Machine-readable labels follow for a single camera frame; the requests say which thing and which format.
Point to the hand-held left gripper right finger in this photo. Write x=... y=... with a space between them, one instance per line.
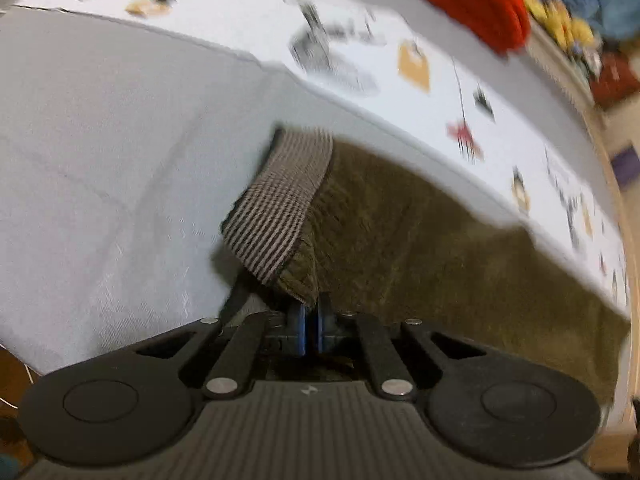
x=320 y=327

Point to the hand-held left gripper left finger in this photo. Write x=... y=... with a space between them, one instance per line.
x=299 y=329

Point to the red patterned cushion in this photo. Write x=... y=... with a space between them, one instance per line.
x=617 y=80

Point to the orange bear plush toy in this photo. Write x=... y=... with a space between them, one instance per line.
x=537 y=7

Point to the yellow round plush toy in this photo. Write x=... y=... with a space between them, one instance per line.
x=577 y=30

